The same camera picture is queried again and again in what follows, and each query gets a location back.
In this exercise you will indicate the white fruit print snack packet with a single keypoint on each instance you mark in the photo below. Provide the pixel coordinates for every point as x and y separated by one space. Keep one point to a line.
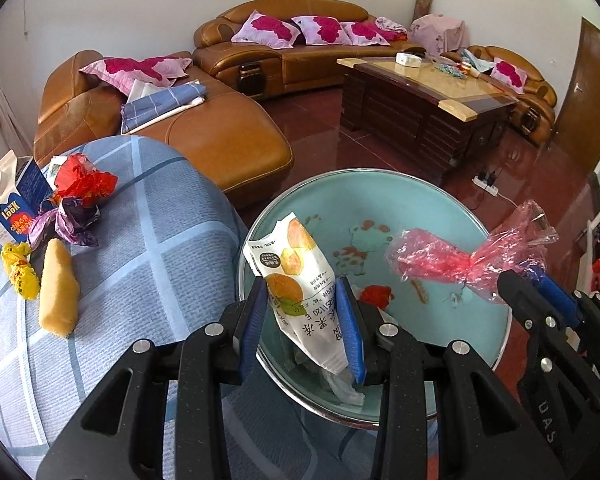
300 270

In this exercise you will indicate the white tissue box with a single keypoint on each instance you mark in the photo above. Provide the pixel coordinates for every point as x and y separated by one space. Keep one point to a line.
408 59

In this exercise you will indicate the yellow wrapper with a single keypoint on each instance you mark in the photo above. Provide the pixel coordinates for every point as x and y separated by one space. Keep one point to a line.
22 275

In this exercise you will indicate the pile of colourful candies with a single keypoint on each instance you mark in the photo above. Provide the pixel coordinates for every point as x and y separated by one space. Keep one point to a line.
449 70

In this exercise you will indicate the pink cloth cover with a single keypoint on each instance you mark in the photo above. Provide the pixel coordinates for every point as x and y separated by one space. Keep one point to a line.
440 32

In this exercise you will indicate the white folded cloth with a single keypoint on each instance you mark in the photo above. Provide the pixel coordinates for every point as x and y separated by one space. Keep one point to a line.
142 91

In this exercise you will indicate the clear plastic bag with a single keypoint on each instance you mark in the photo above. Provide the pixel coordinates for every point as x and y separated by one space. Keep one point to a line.
342 387

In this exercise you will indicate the pink plastic bag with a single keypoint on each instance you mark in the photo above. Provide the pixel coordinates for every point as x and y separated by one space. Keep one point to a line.
430 255

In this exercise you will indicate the light green trash bin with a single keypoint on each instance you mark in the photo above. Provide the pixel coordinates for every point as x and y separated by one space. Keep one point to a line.
430 220

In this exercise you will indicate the light blue cloth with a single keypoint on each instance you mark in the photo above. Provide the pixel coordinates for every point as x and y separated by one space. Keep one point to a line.
475 60

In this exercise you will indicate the folded pink floral blanket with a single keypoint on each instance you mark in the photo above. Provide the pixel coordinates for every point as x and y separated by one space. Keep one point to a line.
392 27

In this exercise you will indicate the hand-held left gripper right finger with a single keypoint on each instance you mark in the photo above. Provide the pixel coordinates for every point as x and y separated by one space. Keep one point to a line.
350 330

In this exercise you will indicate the blue plaid tablecloth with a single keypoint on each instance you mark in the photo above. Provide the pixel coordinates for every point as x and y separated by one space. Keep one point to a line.
155 285

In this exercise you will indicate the white power strip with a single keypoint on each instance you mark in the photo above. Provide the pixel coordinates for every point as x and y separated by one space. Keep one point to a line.
485 185

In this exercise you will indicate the rolled standing mat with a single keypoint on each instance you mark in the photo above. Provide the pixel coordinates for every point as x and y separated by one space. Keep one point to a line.
422 2

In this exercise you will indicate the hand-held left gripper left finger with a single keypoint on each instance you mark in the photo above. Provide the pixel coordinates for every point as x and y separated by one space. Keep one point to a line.
252 330

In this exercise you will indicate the brown wooden door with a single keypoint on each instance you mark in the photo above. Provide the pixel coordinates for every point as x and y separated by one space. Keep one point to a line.
585 100

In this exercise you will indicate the tan foam piece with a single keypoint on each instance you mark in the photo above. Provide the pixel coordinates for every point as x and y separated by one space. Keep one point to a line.
57 295

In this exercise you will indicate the brown leather chaise sofa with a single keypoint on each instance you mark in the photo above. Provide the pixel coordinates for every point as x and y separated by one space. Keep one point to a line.
220 145

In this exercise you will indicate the blue and white milk carton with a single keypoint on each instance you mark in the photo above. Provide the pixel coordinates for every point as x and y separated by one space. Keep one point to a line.
10 210

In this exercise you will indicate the folded blue plaid cloth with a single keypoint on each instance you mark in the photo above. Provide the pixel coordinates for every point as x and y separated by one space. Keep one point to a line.
165 102

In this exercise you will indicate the dark wooden coffee table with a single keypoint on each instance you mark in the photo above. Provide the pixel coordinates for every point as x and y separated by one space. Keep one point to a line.
405 110

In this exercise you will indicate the long pink floral pillow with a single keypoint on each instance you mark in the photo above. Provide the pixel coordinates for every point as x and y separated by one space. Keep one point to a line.
140 67

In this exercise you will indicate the brown leather armchair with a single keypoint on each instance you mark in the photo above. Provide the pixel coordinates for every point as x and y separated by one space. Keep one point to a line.
535 105

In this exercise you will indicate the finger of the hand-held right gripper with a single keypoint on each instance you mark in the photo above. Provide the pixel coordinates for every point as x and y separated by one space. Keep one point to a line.
535 310
555 287

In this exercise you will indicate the brown leather three-seat sofa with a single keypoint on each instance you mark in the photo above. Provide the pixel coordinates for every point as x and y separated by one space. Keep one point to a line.
310 65

